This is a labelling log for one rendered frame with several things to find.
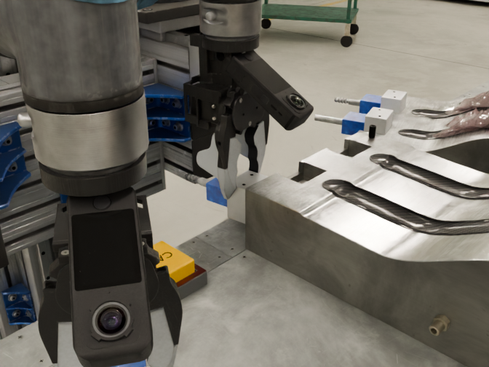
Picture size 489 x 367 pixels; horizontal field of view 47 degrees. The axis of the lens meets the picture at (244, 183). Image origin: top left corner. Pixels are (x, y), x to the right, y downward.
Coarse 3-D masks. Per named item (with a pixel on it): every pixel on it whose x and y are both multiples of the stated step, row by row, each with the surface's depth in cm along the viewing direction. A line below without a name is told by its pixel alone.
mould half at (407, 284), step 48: (384, 144) 82; (288, 192) 69; (384, 192) 70; (432, 192) 71; (288, 240) 68; (336, 240) 63; (384, 240) 61; (432, 240) 60; (480, 240) 55; (336, 288) 65; (384, 288) 60; (432, 288) 56; (480, 288) 52; (432, 336) 58; (480, 336) 54
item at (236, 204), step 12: (192, 180) 83; (204, 180) 82; (216, 180) 80; (240, 180) 77; (252, 180) 77; (216, 192) 79; (240, 192) 76; (228, 204) 78; (240, 204) 77; (228, 216) 79; (240, 216) 77
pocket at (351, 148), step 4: (344, 140) 84; (348, 140) 84; (344, 144) 84; (348, 144) 84; (352, 144) 84; (356, 144) 83; (360, 144) 83; (364, 144) 82; (344, 148) 85; (348, 148) 84; (352, 148) 84; (356, 148) 84; (360, 148) 83; (364, 148) 83; (368, 148) 82; (336, 152) 83; (340, 152) 83; (344, 152) 84; (348, 152) 85; (352, 152) 84; (356, 152) 84; (360, 152) 83; (348, 156) 85; (352, 156) 85
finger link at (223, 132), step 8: (224, 120) 70; (216, 128) 71; (224, 128) 70; (232, 128) 71; (216, 136) 71; (224, 136) 70; (232, 136) 72; (216, 144) 71; (224, 144) 71; (224, 152) 71; (224, 160) 72; (224, 168) 73
